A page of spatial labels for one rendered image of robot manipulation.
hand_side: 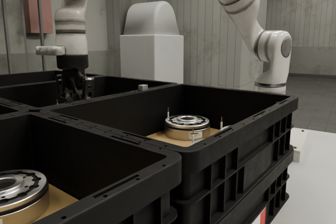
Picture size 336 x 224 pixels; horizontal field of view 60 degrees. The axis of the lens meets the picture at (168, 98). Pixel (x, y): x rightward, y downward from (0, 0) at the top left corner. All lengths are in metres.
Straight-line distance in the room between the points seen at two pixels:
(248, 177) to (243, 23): 0.46
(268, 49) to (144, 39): 3.61
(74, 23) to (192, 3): 4.72
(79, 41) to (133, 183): 0.54
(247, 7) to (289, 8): 9.24
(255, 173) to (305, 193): 0.30
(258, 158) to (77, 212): 0.33
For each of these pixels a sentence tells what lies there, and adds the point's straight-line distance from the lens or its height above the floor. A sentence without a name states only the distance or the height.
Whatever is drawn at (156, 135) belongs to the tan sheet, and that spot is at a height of 0.83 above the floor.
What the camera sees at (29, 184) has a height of 0.86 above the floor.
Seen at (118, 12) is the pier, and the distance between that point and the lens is 4.84.
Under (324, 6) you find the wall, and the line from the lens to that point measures 9.88.
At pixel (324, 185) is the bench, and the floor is 0.70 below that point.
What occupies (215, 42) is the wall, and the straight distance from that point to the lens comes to 5.16.
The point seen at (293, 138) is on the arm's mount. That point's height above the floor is 0.74.
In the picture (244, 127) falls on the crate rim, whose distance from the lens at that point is 0.40.
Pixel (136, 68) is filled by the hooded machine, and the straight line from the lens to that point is 4.52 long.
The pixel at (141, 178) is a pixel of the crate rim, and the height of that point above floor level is 0.93.
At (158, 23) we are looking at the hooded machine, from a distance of 4.44.
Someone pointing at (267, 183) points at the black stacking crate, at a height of 0.81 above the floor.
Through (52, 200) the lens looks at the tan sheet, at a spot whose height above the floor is 0.83.
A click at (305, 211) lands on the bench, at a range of 0.69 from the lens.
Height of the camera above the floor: 1.04
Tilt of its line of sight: 11 degrees down
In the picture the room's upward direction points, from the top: straight up
